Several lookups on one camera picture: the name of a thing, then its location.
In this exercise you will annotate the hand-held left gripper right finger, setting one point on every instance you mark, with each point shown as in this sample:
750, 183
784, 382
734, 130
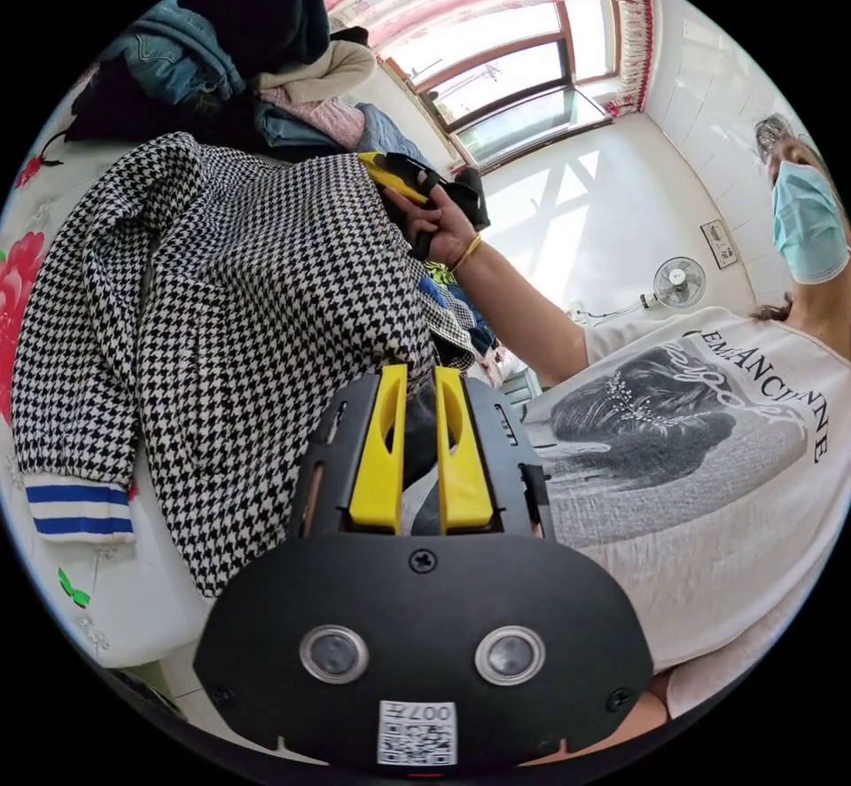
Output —
465, 480

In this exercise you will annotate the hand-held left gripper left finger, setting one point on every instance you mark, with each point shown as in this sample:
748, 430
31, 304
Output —
377, 467

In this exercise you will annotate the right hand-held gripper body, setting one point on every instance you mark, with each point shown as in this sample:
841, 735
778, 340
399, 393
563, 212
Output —
465, 191

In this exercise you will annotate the black and white checkered jacket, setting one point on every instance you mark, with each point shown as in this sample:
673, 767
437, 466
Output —
233, 307

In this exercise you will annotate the person's right forearm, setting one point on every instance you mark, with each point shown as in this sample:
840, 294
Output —
525, 307

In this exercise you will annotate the person's right hand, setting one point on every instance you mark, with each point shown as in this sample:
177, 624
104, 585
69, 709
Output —
447, 234

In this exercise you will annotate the heap of colourful clothes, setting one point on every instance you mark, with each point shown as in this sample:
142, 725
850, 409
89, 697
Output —
465, 314

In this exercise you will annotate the pile of clothes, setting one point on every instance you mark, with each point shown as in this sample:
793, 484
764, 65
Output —
252, 48

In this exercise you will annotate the white standing fan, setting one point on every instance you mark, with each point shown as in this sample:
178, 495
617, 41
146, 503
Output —
678, 282

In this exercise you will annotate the person's body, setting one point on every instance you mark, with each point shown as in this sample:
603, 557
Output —
698, 467

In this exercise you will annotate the window with brown frame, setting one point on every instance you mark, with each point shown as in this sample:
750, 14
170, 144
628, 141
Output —
512, 88

